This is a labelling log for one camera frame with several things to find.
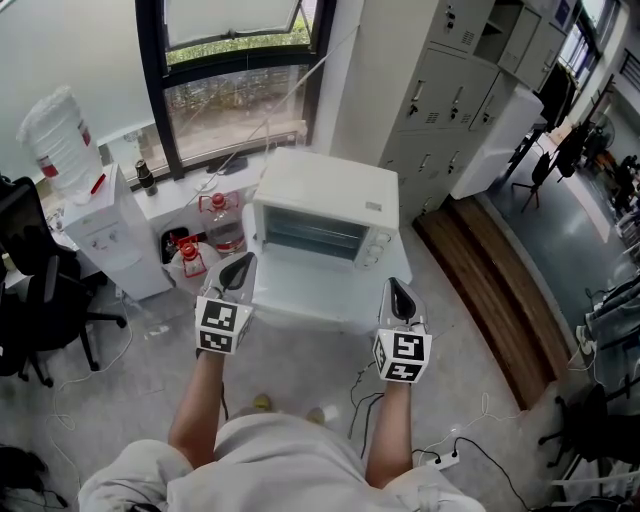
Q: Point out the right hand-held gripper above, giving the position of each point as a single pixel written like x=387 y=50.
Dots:
x=405 y=350

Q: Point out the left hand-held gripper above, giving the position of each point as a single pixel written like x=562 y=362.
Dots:
x=217 y=325

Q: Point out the glass oven door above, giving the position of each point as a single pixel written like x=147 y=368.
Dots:
x=300 y=290

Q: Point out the white oven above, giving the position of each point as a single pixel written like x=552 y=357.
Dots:
x=325 y=185

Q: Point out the person's right forearm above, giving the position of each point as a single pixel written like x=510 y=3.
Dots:
x=390 y=440

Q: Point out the person's left forearm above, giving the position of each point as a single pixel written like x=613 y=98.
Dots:
x=197 y=415

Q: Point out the clear bottle red cap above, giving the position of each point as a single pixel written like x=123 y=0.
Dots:
x=222 y=230
x=210 y=260

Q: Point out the white cloth covered table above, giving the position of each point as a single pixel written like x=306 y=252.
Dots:
x=370 y=300

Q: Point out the black trash bin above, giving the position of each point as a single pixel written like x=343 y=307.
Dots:
x=167 y=245

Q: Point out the wooden step platform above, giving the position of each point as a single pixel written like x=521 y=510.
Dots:
x=490 y=290

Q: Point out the white window ledge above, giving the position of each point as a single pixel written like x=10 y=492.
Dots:
x=170 y=210

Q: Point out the white round dish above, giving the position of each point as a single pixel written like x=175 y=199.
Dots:
x=206 y=185

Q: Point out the black flat device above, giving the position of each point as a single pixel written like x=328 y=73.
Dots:
x=232 y=165

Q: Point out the white water dispenser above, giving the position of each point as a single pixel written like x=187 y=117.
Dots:
x=125 y=250

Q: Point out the person's left yellow shoe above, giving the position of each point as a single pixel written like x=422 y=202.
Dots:
x=262 y=401

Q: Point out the person's yellow shoe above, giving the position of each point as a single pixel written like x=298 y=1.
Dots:
x=316 y=415
x=262 y=401

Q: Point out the black thermos bottle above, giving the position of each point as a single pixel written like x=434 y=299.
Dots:
x=146 y=177

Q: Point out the person's right yellow shoe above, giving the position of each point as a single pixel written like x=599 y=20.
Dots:
x=316 y=415

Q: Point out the white power strip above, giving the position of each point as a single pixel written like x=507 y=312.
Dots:
x=442 y=460

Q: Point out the white rounded cabinet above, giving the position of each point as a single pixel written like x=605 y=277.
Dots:
x=500 y=145

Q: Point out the black office chair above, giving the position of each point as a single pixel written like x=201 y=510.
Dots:
x=45 y=300

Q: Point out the black tripod stand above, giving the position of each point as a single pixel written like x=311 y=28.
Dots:
x=542 y=170

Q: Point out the person's white shirt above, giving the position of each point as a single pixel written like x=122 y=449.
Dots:
x=280 y=470

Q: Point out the grey metal lockers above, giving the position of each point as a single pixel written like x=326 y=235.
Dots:
x=440 y=100

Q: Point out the wrapped water dispenser jug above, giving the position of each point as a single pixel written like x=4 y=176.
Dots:
x=60 y=145

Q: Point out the black swivel chair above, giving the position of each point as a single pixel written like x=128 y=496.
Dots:
x=600 y=425

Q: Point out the black coat stand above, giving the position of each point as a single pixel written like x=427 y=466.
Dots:
x=570 y=150

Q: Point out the rack of dark clothes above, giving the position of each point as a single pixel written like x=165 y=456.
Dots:
x=555 y=100

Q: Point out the black metal railing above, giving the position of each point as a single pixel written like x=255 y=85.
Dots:
x=631 y=70

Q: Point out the black window frame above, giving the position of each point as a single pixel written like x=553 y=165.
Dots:
x=152 y=90

